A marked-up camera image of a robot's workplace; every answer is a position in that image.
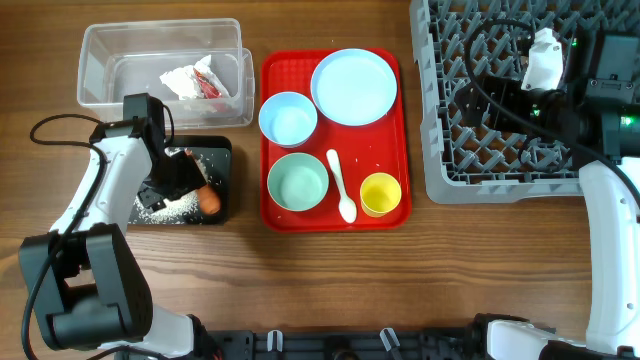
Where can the white napkin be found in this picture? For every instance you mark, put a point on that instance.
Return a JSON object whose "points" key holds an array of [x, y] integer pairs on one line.
{"points": [[182, 81]]}

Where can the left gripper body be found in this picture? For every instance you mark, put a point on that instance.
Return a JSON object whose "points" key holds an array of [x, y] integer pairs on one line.
{"points": [[175, 177]]}

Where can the green bowl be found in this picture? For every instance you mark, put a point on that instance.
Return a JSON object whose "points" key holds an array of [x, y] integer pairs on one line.
{"points": [[297, 182]]}

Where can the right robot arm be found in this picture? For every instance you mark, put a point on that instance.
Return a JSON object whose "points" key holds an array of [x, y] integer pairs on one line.
{"points": [[581, 95]]}

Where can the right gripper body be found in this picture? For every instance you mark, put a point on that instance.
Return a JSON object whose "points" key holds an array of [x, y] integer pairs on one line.
{"points": [[539, 103]]}

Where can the red foil wrapper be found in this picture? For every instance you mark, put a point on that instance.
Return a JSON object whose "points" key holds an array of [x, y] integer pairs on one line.
{"points": [[209, 90]]}

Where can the light blue bowl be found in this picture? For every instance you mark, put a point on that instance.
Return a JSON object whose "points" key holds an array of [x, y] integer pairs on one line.
{"points": [[288, 119]]}

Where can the black plastic tray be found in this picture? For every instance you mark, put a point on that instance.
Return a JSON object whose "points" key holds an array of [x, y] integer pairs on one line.
{"points": [[123, 199]]}

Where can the grey dishwasher rack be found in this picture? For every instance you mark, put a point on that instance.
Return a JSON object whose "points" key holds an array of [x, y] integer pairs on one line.
{"points": [[464, 165]]}

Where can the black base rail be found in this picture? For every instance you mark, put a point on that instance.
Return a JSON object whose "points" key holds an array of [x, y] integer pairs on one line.
{"points": [[386, 344]]}

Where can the yellow cup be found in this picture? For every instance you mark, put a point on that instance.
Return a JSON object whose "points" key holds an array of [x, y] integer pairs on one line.
{"points": [[380, 193]]}

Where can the orange carrot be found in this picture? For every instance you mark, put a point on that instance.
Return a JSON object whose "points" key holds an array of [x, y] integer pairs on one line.
{"points": [[209, 201]]}

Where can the white rice pile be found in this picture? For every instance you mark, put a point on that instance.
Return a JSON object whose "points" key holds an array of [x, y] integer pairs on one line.
{"points": [[215, 165]]}

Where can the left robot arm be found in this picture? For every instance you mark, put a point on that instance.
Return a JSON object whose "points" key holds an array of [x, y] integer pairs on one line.
{"points": [[85, 288]]}

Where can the red serving tray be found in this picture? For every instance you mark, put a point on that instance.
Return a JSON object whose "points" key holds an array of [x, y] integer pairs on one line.
{"points": [[378, 147]]}

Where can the light blue plate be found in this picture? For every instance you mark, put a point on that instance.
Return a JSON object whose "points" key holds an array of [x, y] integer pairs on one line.
{"points": [[353, 87]]}

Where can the clear plastic bin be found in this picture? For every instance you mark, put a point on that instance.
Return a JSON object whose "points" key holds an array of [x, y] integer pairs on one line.
{"points": [[127, 58]]}

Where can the white plastic spoon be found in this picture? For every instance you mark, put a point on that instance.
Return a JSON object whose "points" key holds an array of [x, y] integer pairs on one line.
{"points": [[347, 207]]}

